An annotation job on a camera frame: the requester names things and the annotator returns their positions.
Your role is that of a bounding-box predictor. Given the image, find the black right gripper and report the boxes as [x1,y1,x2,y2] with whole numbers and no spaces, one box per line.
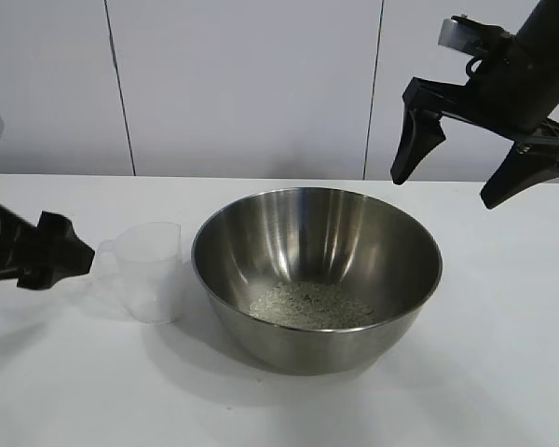
[389,33,559,210]

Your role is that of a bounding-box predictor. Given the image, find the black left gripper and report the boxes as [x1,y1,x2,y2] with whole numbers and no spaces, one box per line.
[0,176,96,291]

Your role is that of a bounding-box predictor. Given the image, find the clear plastic measuring cup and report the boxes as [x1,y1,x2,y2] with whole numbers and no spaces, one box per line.
[92,222,183,325]

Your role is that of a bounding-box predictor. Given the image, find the white rice grains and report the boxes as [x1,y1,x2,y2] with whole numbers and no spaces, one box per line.
[249,280,378,330]

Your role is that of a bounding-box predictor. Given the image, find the stainless steel mixing bowl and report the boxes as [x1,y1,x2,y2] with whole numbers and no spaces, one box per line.
[190,186,444,376]

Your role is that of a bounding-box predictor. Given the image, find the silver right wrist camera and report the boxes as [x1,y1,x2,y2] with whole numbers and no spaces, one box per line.
[437,16,513,60]

